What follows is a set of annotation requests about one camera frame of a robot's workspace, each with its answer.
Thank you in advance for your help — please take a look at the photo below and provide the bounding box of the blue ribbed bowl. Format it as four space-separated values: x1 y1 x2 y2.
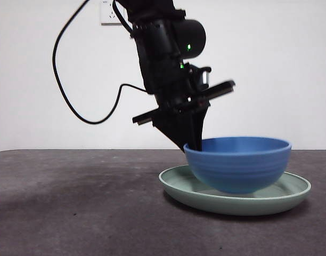
183 136 292 195

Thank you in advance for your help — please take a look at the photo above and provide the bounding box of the green round plate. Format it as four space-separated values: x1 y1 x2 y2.
159 164 312 217

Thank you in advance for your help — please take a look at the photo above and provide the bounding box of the black cable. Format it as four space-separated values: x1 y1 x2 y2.
52 0 150 125

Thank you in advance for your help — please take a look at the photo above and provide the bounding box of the white wall socket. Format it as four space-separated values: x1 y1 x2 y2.
101 1 128 26

